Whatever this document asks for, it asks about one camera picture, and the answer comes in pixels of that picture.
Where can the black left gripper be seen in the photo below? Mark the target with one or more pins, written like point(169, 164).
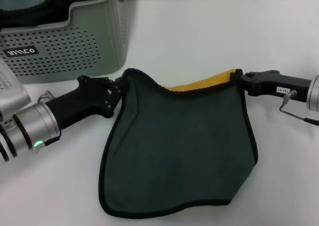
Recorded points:
point(82, 101)

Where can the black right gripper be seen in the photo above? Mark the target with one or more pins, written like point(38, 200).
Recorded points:
point(274, 85)

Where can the dark green towel yellow back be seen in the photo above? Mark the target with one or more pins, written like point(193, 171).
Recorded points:
point(174, 136)

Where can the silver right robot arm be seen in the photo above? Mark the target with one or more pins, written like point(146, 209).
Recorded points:
point(314, 92)

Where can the grey perforated plastic storage box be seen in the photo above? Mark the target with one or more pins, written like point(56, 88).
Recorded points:
point(74, 49)

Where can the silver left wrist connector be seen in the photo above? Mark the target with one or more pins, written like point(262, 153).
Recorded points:
point(46, 97)

